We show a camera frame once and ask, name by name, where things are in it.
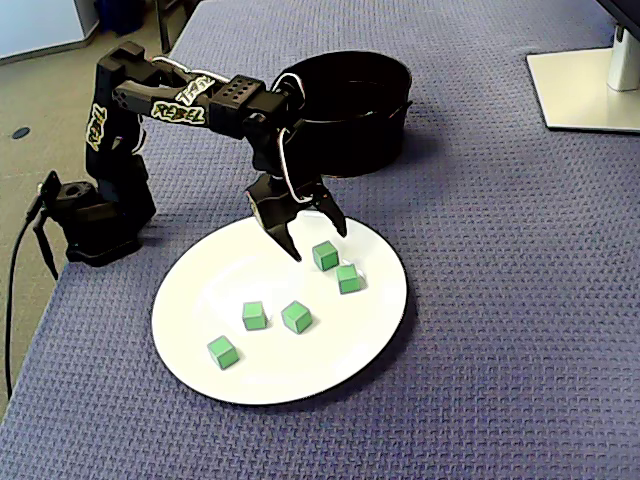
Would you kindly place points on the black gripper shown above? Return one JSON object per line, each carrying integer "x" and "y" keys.
{"x": 274, "y": 207}

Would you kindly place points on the green cube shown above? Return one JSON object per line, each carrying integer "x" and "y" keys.
{"x": 254, "y": 315}
{"x": 325, "y": 256}
{"x": 348, "y": 279}
{"x": 296, "y": 316}
{"x": 222, "y": 353}

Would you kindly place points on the black round container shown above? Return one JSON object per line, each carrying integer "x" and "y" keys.
{"x": 370, "y": 145}

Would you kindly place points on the white round plate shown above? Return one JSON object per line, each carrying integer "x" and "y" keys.
{"x": 300, "y": 370}

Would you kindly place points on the blue waffle-weave cloth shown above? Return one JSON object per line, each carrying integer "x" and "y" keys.
{"x": 500, "y": 300}

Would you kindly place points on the black table clamp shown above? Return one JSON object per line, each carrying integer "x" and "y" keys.
{"x": 45, "y": 245}

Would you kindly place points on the blue bin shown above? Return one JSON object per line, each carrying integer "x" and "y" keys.
{"x": 117, "y": 15}

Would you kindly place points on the silver monitor stand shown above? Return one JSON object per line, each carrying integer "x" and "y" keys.
{"x": 575, "y": 90}

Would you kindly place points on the black round floor cover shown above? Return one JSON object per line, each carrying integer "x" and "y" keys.
{"x": 21, "y": 133}

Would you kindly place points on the white partition panel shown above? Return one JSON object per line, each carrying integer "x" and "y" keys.
{"x": 35, "y": 25}

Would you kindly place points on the black monitor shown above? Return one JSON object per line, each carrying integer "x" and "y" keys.
{"x": 627, "y": 7}

